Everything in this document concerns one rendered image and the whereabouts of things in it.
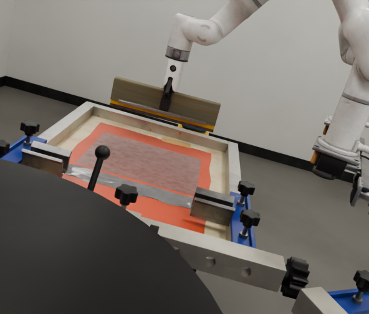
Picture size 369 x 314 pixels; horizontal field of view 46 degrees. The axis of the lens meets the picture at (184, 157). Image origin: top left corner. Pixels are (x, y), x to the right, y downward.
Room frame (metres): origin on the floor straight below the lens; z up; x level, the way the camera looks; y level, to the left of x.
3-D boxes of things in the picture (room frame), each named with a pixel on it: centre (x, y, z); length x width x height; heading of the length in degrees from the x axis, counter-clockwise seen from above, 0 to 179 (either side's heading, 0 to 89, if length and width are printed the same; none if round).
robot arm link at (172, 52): (1.40, 0.11, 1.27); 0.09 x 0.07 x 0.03; 0
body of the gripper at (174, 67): (1.40, 0.11, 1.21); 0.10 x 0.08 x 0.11; 0
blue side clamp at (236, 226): (0.92, -0.17, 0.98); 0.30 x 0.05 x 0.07; 0
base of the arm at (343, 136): (1.31, -0.46, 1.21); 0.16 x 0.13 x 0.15; 73
